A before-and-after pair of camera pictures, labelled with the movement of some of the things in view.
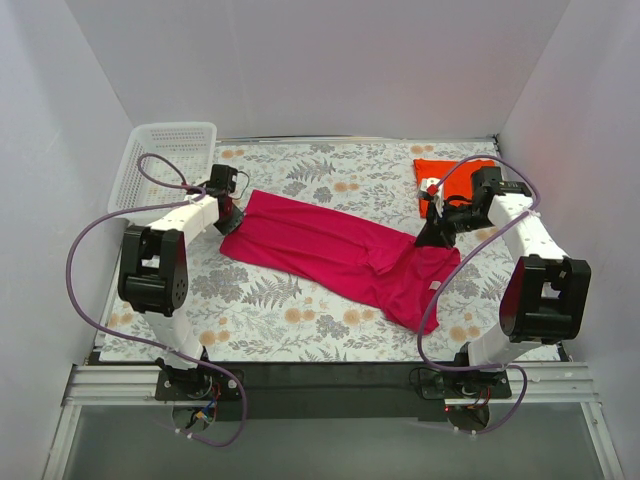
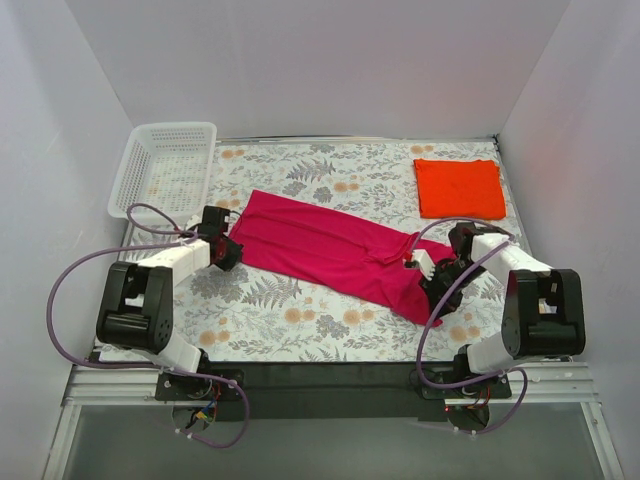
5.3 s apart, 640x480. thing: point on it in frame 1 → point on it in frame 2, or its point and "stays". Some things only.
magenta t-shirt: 373,263 stays
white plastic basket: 189,148 stays
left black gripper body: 230,218 → 228,255
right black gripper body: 439,230 → 442,288
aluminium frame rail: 548,384 stays
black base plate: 330,391 stays
